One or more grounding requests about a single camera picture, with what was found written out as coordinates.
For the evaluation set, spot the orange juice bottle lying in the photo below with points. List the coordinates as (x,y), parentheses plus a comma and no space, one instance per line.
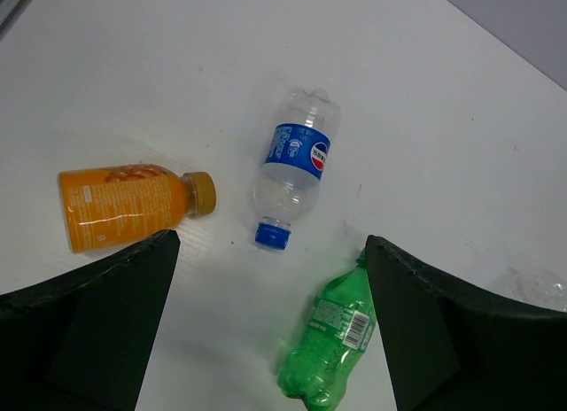
(110,206)

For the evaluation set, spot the clear bottle blue label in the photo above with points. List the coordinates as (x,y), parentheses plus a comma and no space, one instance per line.
(537,287)

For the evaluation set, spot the clear Pepsi-label bottle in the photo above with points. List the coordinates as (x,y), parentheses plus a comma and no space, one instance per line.
(288,184)

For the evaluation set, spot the green soda bottle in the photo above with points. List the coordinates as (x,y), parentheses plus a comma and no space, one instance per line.
(337,332)

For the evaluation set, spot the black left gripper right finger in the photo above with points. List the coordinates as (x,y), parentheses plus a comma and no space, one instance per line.
(450,345)

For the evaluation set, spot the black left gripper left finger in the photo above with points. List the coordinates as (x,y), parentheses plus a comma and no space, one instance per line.
(83,340)

